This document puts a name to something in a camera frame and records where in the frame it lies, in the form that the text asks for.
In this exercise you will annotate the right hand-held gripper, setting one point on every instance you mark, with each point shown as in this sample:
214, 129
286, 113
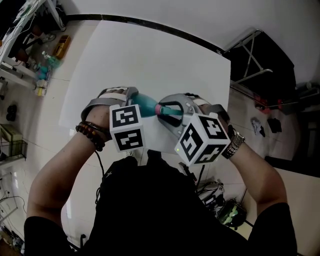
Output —
202, 140

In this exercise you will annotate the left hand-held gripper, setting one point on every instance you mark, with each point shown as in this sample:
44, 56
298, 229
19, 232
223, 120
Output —
127, 130

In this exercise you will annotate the pink spray nozzle head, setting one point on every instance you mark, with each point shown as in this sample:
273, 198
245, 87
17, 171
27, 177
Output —
160, 109

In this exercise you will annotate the teal spray bottle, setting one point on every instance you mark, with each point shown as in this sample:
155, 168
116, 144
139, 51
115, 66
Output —
146, 105

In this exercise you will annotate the person's right forearm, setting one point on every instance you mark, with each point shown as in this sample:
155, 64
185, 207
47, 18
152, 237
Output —
260, 180

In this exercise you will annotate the person's left forearm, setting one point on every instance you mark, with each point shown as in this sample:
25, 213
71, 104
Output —
57, 175

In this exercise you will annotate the person's right hand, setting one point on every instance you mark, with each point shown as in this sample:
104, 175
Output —
207, 108

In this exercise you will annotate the person's left hand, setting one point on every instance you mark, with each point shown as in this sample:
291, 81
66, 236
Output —
100, 117

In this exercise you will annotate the white table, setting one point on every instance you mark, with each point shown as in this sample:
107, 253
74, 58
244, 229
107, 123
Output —
140, 62

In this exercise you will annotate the silver wristwatch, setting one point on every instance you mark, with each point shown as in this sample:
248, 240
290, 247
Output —
235, 145

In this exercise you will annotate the white rag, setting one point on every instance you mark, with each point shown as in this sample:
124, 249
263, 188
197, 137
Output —
256, 125

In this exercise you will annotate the small wooden box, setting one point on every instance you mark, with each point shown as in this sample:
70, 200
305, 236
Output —
61, 47

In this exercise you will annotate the red plastic bag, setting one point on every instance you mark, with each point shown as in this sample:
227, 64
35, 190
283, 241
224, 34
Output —
261, 102

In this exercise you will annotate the person's black clothing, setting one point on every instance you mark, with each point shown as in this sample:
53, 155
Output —
155, 212

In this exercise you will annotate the black cloth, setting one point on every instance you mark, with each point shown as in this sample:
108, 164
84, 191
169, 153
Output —
274, 125

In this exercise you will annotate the black fabric folding cart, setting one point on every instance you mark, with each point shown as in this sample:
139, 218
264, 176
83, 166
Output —
270, 62

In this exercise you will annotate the white office desk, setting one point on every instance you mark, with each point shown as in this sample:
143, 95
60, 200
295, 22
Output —
17, 73

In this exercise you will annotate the black green helmet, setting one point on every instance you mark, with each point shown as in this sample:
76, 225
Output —
232, 215

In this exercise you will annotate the pair of black shoes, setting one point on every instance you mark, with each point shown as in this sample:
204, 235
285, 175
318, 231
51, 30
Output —
11, 113

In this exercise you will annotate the olive beige box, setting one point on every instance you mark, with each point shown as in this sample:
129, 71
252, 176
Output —
10, 132

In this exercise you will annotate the dark grey suitcase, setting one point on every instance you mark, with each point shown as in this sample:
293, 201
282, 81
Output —
305, 97

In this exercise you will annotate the black monitor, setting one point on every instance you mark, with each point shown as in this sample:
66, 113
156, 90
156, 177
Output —
7, 15

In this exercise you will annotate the beige partition panel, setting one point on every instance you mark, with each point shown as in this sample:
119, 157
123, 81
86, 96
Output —
305, 200

